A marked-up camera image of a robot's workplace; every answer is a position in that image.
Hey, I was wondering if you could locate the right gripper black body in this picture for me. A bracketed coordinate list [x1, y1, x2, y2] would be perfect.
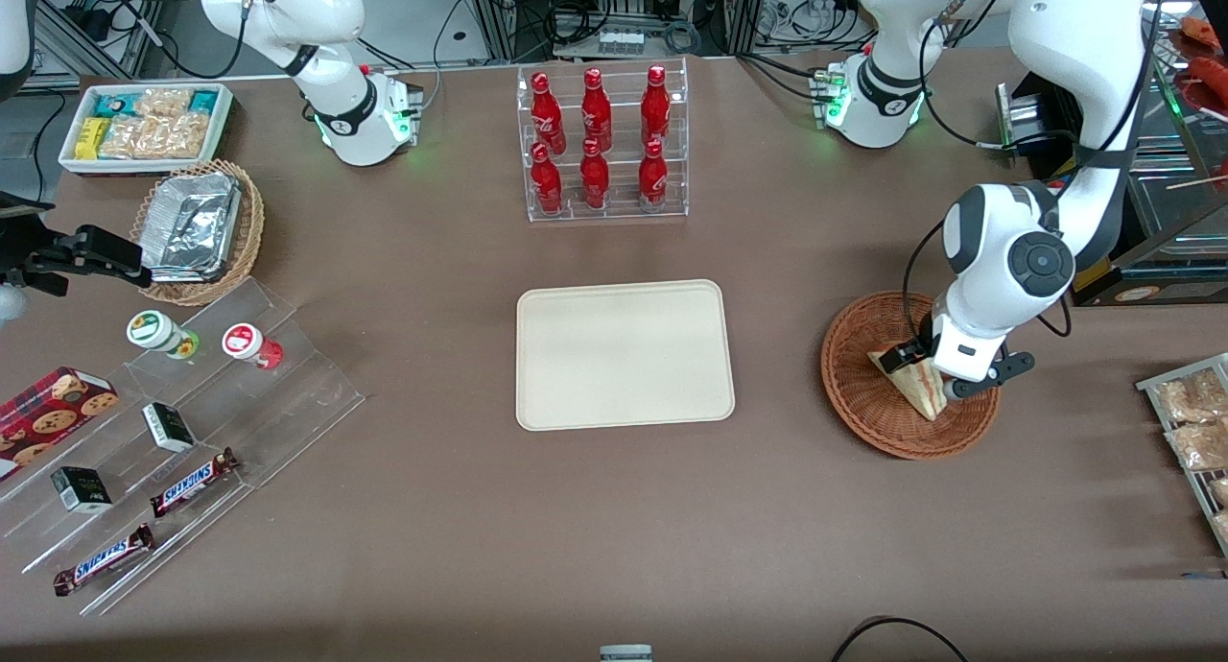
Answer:
[0, 190, 60, 272]

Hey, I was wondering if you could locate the triangular sandwich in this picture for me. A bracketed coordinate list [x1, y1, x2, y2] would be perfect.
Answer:
[868, 348, 951, 421]

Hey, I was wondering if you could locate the brown wicker basket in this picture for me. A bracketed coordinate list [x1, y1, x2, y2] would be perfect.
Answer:
[820, 291, 1002, 461]

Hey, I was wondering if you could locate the tray of packaged pastries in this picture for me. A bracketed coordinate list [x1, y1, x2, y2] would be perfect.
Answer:
[1137, 353, 1228, 557]

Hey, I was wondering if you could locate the light wicker basket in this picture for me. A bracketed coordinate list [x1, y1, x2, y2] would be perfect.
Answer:
[130, 159, 266, 307]

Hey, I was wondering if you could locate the beige plastic tray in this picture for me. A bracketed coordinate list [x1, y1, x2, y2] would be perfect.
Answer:
[516, 279, 736, 433]

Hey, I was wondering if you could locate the stack of foil trays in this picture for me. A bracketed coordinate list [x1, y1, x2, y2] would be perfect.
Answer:
[142, 173, 243, 283]

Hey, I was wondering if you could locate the white snack tub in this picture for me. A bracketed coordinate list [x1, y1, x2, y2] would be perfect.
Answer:
[59, 83, 234, 176]

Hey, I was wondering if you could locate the green lid jar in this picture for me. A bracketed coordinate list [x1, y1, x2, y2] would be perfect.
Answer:
[127, 311, 201, 360]

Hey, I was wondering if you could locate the clear bag of crackers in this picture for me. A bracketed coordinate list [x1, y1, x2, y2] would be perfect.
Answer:
[134, 88, 193, 118]
[101, 113, 210, 159]

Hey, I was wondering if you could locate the red tartan cookie box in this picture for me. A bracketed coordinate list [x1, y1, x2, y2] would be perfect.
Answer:
[0, 366, 120, 483]

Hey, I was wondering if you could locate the red lid jar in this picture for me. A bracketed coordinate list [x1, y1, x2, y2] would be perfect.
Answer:
[222, 323, 284, 370]

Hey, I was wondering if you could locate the small black carton box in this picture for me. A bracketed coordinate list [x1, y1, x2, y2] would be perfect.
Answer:
[142, 402, 197, 454]
[51, 466, 113, 514]

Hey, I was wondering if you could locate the glass food display case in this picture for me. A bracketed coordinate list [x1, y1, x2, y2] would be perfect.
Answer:
[996, 10, 1228, 308]

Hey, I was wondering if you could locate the clear acrylic stepped shelf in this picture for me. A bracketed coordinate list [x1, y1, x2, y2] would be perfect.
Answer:
[0, 384, 258, 617]
[120, 276, 366, 495]

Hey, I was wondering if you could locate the Snickers chocolate bar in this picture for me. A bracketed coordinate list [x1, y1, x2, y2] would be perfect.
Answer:
[150, 448, 240, 519]
[53, 524, 155, 597]

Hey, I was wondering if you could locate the red cola bottle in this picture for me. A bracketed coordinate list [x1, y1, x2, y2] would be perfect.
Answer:
[581, 67, 613, 150]
[579, 138, 610, 210]
[531, 71, 567, 154]
[641, 64, 672, 147]
[638, 139, 669, 212]
[531, 142, 564, 215]

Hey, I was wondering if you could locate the clear acrylic bottle rack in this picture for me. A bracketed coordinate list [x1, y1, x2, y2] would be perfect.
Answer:
[516, 58, 690, 224]

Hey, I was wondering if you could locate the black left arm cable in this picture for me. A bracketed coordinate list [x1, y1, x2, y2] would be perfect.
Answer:
[902, 219, 962, 348]

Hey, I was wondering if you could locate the black floor cable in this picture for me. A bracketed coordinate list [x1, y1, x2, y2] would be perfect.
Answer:
[830, 616, 970, 662]

